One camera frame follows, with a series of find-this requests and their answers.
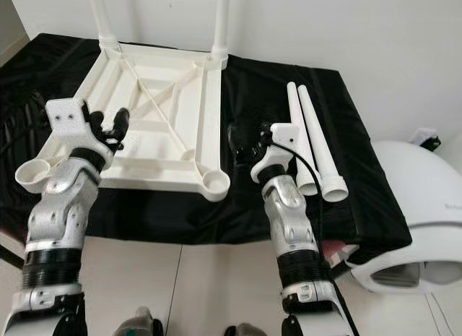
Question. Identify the white plastic table leg tube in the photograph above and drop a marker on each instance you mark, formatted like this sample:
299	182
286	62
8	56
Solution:
102	18
314	126
220	25
293	105

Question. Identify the white plastic children table top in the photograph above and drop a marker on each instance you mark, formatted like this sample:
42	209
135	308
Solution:
166	134

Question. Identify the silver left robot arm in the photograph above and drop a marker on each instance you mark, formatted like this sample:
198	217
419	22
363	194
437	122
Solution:
58	220

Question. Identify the black table cover cloth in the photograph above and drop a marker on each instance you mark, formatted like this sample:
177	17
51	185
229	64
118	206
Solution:
260	90

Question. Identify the white domed appliance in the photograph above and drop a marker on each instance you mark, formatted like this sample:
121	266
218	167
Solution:
411	206

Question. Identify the black power plug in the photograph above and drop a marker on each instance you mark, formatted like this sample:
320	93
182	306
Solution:
433	143

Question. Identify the grey robot left foot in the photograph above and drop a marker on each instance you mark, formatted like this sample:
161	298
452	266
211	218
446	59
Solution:
141	325

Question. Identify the white wall socket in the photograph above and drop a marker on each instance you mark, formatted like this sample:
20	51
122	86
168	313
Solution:
423	134

